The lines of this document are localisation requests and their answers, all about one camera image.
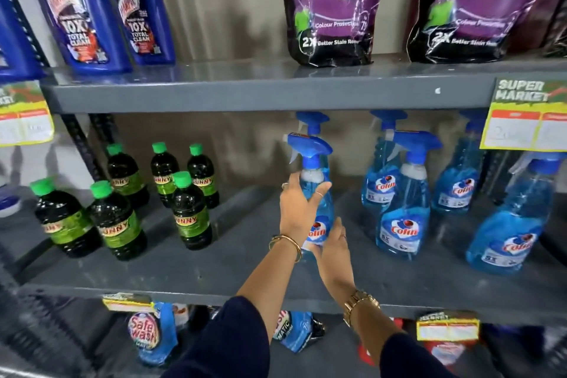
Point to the red white detergent pouch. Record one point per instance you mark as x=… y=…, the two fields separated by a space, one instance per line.
x=445 y=352

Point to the person's left forearm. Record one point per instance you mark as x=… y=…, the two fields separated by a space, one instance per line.
x=270 y=280

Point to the person's navy right sleeve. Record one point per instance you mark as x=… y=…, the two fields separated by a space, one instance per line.
x=412 y=360

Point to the person's navy sleeve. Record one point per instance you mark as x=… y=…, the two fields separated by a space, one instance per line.
x=412 y=360
x=221 y=342

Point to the person's navy left sleeve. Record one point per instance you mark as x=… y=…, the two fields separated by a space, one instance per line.
x=221 y=342

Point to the person's left thumb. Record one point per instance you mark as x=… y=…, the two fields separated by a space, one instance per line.
x=322 y=191

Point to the person's right thumb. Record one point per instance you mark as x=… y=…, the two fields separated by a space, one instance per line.
x=315 y=251

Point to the blue detergent pouch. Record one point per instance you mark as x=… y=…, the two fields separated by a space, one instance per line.
x=294 y=331
x=148 y=333

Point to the blue toilet cleaner bottle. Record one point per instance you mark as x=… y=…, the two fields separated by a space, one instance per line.
x=13 y=45
x=75 y=14
x=139 y=14

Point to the gold wristwatch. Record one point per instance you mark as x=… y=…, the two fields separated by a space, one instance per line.
x=356 y=302

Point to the yellow green price tag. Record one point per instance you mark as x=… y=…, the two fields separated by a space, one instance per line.
x=527 y=120
x=126 y=303
x=447 y=329
x=24 y=120

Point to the row of blue spray bottles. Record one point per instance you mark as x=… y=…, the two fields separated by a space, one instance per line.
x=405 y=214

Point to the blue white container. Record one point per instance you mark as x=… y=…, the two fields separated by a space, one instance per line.
x=8 y=204

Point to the gray metal shelf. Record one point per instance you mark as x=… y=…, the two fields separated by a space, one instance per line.
x=330 y=362
x=243 y=89
x=212 y=262

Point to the gold bangle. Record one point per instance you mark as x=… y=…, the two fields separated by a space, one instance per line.
x=290 y=239

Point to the person's left hand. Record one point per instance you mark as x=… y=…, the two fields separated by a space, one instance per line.
x=294 y=214

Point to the person's right hand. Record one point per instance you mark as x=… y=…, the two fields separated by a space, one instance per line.
x=334 y=260

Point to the group of dark green-capped bottles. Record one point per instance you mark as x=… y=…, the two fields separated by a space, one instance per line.
x=117 y=222

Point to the blue glass cleaner spray bottle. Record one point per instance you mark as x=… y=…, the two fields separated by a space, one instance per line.
x=325 y=214

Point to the purple detergent pouch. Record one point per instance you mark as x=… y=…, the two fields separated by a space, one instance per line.
x=332 y=14
x=478 y=14
x=557 y=32

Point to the black perforated shelf post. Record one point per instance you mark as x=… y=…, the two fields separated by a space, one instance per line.
x=86 y=145

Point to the person's right forearm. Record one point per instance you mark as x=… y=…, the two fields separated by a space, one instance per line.
x=374 y=335

